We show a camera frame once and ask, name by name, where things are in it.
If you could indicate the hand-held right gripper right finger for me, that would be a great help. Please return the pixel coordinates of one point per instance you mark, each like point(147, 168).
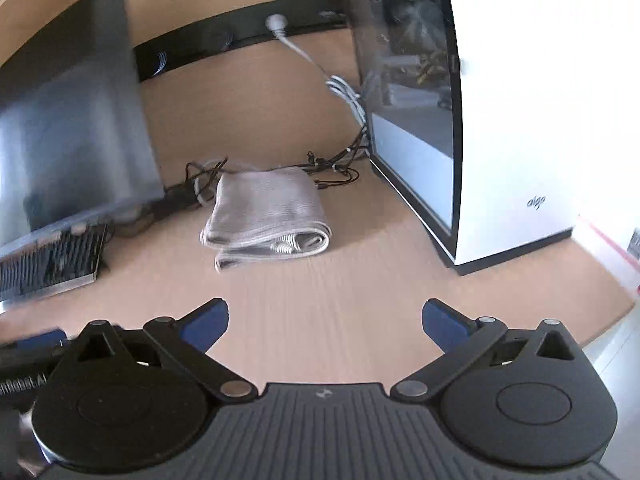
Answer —
point(446, 324)

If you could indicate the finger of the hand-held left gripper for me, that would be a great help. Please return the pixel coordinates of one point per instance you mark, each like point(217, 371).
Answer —
point(42, 339)

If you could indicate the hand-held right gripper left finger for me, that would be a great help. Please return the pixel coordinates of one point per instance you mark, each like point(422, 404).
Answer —
point(206, 322)

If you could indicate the beige striped sweater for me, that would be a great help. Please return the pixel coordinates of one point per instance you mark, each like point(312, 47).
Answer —
point(267, 210)

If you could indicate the black keyboard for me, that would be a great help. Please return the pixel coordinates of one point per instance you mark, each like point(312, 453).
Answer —
point(45, 265)

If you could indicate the white box with red print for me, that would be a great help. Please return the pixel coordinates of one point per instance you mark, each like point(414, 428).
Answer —
point(612, 245)

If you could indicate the black computer monitor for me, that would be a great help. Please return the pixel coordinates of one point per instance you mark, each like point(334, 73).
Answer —
point(75, 125)

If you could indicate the white power plug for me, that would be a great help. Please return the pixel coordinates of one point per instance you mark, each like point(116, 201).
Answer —
point(276, 25)

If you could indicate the black socket rail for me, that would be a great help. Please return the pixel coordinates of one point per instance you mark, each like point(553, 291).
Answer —
point(200, 35)

